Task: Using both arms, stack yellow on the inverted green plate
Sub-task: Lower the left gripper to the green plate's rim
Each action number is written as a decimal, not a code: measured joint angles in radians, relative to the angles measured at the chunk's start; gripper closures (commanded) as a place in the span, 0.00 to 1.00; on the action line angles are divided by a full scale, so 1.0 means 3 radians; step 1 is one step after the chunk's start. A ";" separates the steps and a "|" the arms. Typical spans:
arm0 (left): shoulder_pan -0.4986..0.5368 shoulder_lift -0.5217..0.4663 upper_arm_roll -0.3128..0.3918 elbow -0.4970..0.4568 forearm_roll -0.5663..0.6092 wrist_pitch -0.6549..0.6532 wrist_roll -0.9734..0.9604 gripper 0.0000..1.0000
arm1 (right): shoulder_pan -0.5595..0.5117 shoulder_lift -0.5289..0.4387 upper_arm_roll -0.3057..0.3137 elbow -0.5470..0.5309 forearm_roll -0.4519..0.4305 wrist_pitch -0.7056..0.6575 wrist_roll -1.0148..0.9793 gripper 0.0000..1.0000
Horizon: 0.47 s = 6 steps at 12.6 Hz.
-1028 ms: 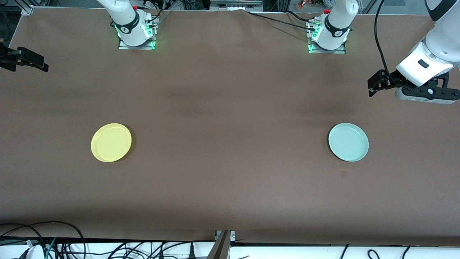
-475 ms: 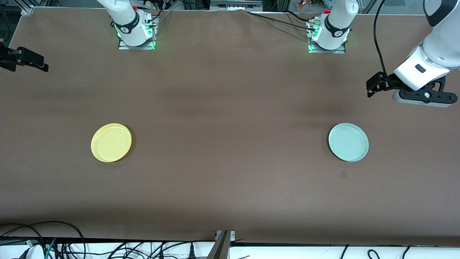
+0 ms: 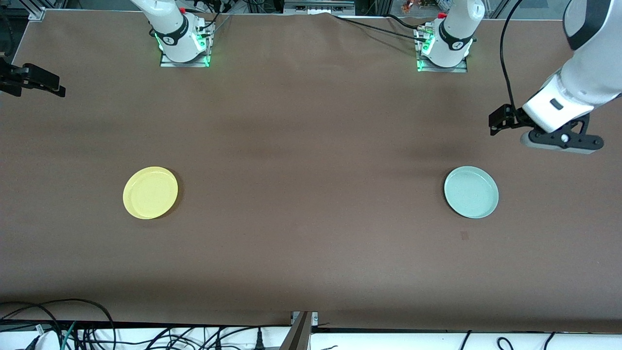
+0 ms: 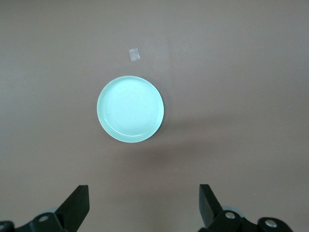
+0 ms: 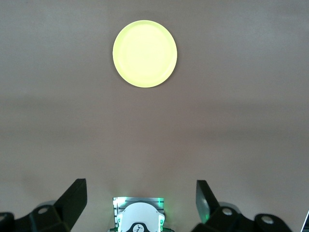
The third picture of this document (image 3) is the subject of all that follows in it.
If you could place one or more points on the aluminium frame profile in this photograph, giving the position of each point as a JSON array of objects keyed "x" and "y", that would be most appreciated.
[{"x": 297, "y": 335}]

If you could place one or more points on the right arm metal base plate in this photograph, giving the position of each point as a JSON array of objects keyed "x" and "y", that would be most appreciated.
[{"x": 167, "y": 63}]

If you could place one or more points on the yellow plate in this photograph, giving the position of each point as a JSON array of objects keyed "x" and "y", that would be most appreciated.
[{"x": 149, "y": 193}]

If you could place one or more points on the aluminium corner bracket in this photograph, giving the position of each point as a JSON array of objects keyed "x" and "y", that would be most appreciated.
[{"x": 37, "y": 13}]

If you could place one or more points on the grey metal background device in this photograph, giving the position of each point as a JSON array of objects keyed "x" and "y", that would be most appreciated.
[{"x": 318, "y": 6}]

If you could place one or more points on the pale green plate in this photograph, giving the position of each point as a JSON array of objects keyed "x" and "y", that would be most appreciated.
[{"x": 471, "y": 192}]

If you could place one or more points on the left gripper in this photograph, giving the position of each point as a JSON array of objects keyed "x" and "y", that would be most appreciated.
[{"x": 514, "y": 118}]

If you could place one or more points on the black left camera bracket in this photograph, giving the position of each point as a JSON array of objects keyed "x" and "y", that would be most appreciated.
[{"x": 578, "y": 141}]

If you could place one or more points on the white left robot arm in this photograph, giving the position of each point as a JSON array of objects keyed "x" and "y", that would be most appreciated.
[{"x": 593, "y": 73}]

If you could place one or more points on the brown table cover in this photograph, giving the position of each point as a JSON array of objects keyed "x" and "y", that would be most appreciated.
[{"x": 311, "y": 253}]

